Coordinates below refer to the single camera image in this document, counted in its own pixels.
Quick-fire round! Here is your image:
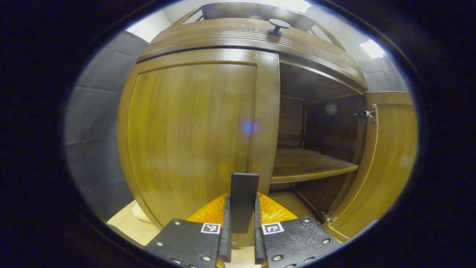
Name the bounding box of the wooden drawer with black knob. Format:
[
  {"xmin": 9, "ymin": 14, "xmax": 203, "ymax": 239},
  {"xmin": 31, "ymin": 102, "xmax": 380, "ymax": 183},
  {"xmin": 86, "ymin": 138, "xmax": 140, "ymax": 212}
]
[{"xmin": 137, "ymin": 18, "xmax": 369, "ymax": 92}]

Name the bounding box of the small ceiling light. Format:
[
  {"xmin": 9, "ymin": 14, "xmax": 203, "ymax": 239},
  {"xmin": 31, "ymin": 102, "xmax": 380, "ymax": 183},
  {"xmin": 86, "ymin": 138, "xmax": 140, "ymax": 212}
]
[{"xmin": 360, "ymin": 39, "xmax": 386, "ymax": 59}]

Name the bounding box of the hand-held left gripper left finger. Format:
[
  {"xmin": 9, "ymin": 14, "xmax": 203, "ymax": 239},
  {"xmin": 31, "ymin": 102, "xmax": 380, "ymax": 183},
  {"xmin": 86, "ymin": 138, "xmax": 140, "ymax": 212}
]
[{"xmin": 145, "ymin": 193, "xmax": 232, "ymax": 268}]

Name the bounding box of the wooden double-door shoe cabinet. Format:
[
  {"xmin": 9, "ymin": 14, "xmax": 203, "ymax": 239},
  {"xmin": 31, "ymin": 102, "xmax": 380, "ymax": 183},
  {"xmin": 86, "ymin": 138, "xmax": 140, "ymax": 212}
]
[{"xmin": 136, "ymin": 1, "xmax": 378, "ymax": 239}]

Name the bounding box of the wooden cabinet door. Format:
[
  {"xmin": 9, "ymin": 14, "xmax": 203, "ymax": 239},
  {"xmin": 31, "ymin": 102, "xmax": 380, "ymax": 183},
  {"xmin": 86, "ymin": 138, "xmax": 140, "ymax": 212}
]
[
  {"xmin": 322, "ymin": 91, "xmax": 419, "ymax": 242},
  {"xmin": 117, "ymin": 48, "xmax": 280, "ymax": 246}
]

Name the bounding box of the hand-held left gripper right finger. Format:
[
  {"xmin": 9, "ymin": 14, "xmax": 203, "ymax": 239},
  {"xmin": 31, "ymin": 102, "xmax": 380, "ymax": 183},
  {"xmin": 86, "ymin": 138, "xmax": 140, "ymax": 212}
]
[{"xmin": 254, "ymin": 192, "xmax": 342, "ymax": 268}]

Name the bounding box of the wooden inner shelf board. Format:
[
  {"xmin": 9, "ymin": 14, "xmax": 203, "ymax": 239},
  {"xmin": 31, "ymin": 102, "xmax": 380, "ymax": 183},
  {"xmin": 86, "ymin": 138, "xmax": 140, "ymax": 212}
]
[{"xmin": 271, "ymin": 148, "xmax": 359, "ymax": 184}]

